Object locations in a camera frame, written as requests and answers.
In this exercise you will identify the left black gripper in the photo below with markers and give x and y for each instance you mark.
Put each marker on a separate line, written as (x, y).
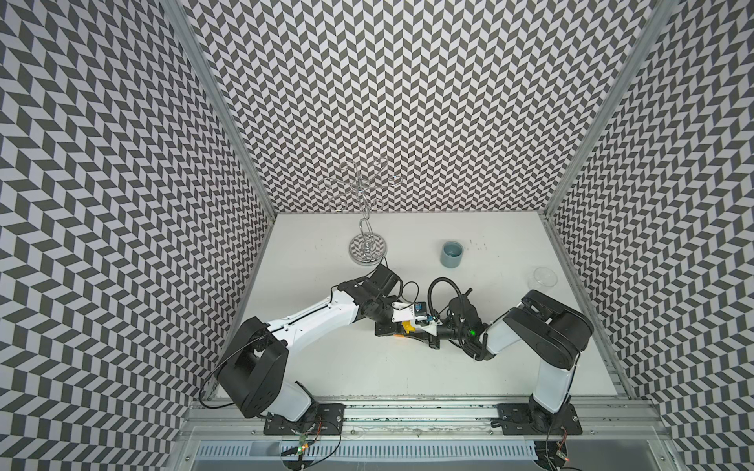
(388, 330)

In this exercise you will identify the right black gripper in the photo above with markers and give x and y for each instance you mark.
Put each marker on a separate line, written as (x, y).
(433, 342)

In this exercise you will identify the yellow curved lego brick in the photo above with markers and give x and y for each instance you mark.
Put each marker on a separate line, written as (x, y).
(408, 329)

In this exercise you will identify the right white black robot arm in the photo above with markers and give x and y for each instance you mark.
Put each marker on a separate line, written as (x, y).
(557, 333)

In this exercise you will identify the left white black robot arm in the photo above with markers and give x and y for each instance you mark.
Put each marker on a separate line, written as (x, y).
(253, 369)

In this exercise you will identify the chrome mug tree stand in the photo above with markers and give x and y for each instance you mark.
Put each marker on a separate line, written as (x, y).
(367, 248)

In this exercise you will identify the grey-blue ceramic cup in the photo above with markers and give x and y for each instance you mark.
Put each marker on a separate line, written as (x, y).
(451, 254)

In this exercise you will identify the clear glass cup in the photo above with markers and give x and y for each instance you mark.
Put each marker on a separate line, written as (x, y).
(542, 279)

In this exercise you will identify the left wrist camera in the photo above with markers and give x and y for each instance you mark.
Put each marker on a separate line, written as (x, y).
(404, 309)

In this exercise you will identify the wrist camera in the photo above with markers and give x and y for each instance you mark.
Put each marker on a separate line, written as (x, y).
(426, 324)
(404, 309)

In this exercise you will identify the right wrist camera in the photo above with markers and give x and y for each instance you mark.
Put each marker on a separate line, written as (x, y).
(426, 324)

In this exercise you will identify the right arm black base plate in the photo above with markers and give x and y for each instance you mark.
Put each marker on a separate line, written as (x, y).
(512, 421)

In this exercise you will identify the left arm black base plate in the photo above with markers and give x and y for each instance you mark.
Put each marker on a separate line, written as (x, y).
(324, 419)

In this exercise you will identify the aluminium front rail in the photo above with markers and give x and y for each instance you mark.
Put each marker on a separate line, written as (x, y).
(600, 418)

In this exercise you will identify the white ribbed cable duct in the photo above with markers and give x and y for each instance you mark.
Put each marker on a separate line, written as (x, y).
(377, 451)

